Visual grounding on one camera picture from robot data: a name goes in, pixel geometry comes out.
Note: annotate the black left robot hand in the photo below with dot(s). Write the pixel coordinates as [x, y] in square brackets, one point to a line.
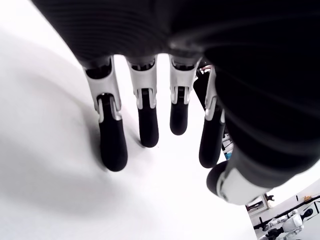
[225, 75]

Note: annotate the white humanoid robot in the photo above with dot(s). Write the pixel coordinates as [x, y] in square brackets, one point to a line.
[293, 221]

